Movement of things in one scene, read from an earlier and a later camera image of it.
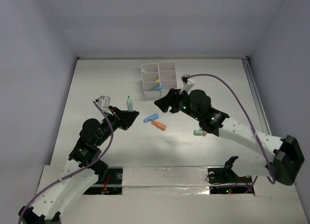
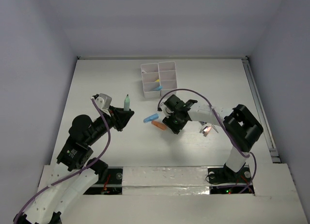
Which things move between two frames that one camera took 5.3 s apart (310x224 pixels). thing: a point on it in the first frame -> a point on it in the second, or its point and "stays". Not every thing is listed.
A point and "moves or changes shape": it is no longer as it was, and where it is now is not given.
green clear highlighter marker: [130, 104] moves or changes shape
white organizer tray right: [167, 76] stays
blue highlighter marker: [150, 118] stays
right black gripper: [170, 99] -> [175, 128]
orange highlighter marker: [159, 125] stays
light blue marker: [159, 88] stays
